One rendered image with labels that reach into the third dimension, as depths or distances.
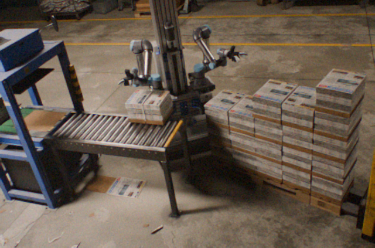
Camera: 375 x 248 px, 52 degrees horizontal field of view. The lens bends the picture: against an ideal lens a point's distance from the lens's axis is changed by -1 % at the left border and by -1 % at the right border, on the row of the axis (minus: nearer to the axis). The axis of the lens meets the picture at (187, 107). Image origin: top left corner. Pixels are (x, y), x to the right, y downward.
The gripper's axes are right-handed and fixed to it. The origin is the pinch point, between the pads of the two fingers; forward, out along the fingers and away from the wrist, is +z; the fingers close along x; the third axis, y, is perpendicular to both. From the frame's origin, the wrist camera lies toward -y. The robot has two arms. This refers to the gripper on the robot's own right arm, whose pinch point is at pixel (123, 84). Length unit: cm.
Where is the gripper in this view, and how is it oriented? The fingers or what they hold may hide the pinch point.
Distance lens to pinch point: 374.5
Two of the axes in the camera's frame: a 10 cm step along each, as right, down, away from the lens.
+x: -9.8, -1.0, 1.5
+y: 0.0, 8.5, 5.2
